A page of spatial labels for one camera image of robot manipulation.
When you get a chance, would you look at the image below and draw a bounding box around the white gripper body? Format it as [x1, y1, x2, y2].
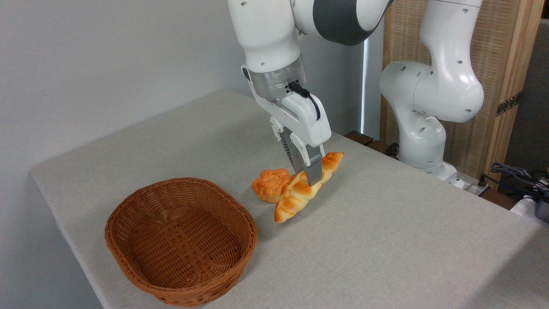
[253, 92, 332, 148]

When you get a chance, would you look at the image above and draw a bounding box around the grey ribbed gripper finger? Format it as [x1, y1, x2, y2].
[270, 117, 301, 172]
[290, 133, 323, 186]

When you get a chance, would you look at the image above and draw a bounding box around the long braided bread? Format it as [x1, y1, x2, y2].
[274, 151, 344, 224]

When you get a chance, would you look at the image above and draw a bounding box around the round orange bread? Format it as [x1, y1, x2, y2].
[251, 168, 292, 203]

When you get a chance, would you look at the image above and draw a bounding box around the grey tablecloth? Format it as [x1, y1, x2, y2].
[30, 90, 549, 309]

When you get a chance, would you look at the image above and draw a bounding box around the brown wicker basket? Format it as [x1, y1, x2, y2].
[105, 177, 258, 307]

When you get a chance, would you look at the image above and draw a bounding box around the metal screen hinge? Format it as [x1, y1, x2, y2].
[496, 91, 523, 117]

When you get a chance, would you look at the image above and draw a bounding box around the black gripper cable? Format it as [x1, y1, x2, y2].
[288, 82, 321, 121]

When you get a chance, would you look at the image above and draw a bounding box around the bundle of dark cables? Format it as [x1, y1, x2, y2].
[490, 162, 549, 199]

